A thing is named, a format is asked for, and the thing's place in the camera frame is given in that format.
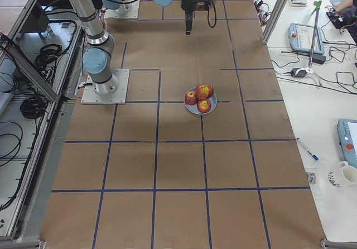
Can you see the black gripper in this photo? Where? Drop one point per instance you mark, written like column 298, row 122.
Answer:
column 188, row 4

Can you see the red yellow apple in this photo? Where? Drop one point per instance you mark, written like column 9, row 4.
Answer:
column 202, row 91

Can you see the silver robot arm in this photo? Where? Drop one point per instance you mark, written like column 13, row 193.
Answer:
column 120, row 5
column 97, row 59

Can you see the red apple on plate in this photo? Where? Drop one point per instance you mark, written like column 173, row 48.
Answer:
column 211, row 90
column 203, row 105
column 190, row 98

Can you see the light blue plate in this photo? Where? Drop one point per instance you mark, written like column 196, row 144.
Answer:
column 193, row 108

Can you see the teach pendant tablet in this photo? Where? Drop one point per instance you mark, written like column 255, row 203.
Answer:
column 300, row 38

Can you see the long reach grabber tool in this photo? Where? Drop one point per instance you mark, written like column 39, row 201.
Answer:
column 309, row 69

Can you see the black power adapter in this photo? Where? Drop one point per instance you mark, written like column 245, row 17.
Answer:
column 319, row 59

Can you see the blue white pen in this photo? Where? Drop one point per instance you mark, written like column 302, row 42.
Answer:
column 304, row 146

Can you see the white mug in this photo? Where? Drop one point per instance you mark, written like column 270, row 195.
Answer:
column 343, row 175

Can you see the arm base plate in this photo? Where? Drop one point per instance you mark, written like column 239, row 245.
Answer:
column 130, row 15
column 112, row 92

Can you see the aluminium frame post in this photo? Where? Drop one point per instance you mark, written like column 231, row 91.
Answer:
column 277, row 10

